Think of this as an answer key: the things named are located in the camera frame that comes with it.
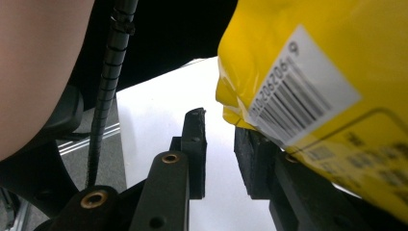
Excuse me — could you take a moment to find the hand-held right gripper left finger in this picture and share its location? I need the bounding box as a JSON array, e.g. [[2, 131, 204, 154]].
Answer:
[[169, 107, 208, 200]]

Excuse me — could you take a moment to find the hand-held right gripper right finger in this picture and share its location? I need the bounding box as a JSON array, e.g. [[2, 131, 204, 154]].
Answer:
[[234, 126, 284, 200]]

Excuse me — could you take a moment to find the yellow seasoning packet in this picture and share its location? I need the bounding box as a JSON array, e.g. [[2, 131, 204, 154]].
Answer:
[[215, 0, 408, 224]]

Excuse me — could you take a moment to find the dark rounded object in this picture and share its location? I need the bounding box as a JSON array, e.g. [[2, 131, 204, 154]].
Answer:
[[0, 84, 86, 219]]

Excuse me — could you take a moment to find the metal stand rail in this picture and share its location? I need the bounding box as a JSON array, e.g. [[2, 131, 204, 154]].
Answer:
[[57, 122, 121, 158]]

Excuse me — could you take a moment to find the black spiral-wrapped cable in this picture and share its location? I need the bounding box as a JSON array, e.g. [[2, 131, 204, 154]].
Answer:
[[86, 0, 140, 189]]

